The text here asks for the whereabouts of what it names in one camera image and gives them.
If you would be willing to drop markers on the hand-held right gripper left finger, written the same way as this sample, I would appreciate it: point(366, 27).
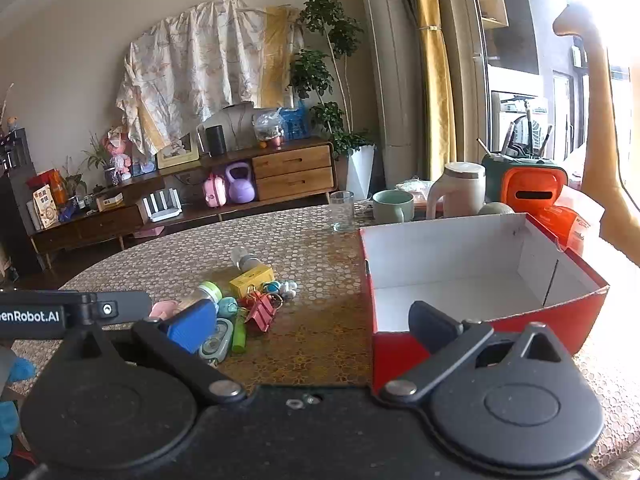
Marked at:
point(192, 325)

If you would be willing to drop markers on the white and blue small charm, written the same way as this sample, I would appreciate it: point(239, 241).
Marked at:
point(282, 287)

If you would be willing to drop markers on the green potted tree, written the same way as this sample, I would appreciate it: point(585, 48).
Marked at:
point(327, 35)

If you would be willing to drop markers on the yellow curtain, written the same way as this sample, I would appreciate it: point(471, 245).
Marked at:
point(435, 85)

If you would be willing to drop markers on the orange tissue packet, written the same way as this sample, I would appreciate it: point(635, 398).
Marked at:
point(570, 220)

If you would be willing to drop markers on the grey correction tape dispenser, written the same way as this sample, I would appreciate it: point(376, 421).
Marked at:
point(216, 341)

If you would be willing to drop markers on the black appliance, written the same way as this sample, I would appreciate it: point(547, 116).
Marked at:
point(17, 200)

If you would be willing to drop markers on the pink doll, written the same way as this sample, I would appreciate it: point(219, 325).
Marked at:
point(118, 152)

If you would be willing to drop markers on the green marker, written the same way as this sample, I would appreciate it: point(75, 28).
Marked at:
point(239, 334)

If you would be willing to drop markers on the person's left hand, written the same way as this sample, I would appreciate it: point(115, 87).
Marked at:
point(22, 368)

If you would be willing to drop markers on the washing machine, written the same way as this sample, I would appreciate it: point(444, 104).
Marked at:
point(517, 120)

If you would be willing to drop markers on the green capped small bottle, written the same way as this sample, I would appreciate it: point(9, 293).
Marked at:
point(202, 296)

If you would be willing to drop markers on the pale green mug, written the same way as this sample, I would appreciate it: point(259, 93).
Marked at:
point(392, 207)

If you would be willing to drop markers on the clear plastic bag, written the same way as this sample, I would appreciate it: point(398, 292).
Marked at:
point(268, 127)

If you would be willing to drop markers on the black cylinder speaker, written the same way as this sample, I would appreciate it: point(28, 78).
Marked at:
point(216, 141)

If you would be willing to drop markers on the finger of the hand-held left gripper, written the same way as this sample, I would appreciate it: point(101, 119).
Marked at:
point(107, 308)

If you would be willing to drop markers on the white router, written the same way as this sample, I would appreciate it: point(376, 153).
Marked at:
point(162, 207)

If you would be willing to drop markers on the yellow small box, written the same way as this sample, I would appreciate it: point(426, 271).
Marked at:
point(251, 281)

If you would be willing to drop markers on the printed snack box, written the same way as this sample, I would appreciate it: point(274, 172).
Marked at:
point(46, 206)

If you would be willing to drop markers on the pink toy suitcase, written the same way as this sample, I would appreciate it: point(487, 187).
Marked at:
point(215, 192)

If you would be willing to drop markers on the framed photo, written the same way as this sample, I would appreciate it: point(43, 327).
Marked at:
point(177, 152)

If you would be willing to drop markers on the clear drinking glass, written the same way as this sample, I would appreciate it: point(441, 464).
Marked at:
point(342, 211)

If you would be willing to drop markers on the white planter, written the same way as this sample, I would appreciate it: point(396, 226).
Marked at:
point(361, 172)

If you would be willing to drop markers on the orange and green holder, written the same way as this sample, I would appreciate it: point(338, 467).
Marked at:
point(525, 180)

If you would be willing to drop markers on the red cardboard box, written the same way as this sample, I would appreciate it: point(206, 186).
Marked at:
point(450, 270)

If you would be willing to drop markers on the floral cover cloth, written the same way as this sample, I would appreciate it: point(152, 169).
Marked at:
point(200, 70)

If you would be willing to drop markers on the small clear bottle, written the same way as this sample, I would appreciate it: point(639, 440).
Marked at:
point(245, 259)

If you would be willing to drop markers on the beige lidded jug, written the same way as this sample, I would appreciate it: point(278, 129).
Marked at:
point(462, 190)

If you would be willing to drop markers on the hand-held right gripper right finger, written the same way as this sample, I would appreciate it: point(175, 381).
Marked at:
point(432, 327)

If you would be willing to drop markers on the purple kettlebell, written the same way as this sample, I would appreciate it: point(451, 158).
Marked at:
point(241, 187)

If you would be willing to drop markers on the pink plastic case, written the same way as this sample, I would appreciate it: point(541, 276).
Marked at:
point(162, 309)

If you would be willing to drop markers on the wooden media cabinet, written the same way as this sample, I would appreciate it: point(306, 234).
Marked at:
point(290, 172)

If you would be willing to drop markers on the standing air conditioner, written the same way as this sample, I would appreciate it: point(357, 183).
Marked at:
point(392, 70)

